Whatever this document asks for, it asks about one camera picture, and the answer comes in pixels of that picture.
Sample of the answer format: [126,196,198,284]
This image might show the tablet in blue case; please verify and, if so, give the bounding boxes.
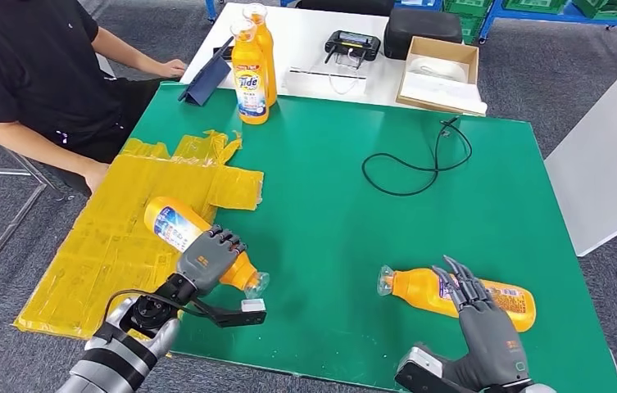
[177,36,235,106]

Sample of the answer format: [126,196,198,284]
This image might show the yellow taped cardboard sheet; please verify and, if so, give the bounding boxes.
[13,129,265,354]

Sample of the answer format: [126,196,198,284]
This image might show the black chair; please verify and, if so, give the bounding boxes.
[296,0,396,17]

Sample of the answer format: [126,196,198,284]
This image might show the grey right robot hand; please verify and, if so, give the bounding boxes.
[429,255,532,391]

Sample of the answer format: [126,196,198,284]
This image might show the black carry case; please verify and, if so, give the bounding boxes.
[383,7,463,61]

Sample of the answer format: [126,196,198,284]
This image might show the black handheld controller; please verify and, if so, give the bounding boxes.
[324,30,382,65]

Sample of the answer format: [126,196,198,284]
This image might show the person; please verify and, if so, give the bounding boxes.
[0,0,187,197]

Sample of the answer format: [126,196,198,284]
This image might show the white foam sheet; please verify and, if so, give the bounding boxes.
[399,70,488,115]

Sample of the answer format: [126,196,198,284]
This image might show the white side table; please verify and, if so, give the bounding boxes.
[543,43,617,278]

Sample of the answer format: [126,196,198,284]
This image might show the green plastic crate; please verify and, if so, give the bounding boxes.
[571,0,617,20]
[441,0,496,18]
[457,16,484,46]
[502,0,571,16]

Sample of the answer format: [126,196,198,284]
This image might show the grey metal frame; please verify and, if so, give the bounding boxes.
[0,146,62,335]

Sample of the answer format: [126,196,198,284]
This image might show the open cardboard box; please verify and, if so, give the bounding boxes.
[395,36,488,118]

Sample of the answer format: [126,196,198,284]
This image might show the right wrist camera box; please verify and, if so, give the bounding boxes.
[394,346,445,381]

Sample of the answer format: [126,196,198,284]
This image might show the orange detergent bottle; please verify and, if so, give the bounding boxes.
[143,196,270,300]
[377,264,538,333]
[230,19,270,126]
[243,2,279,108]

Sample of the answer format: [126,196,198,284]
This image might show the blue metal rack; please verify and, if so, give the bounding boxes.
[474,0,617,56]

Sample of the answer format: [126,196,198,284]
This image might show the white cable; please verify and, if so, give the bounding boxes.
[327,47,368,96]

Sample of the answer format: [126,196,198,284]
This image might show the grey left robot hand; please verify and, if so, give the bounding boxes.
[175,225,247,296]

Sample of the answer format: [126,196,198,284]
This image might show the thin black strip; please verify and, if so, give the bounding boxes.
[288,68,367,80]

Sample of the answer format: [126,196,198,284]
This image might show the black cable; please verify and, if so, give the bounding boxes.
[361,115,474,197]

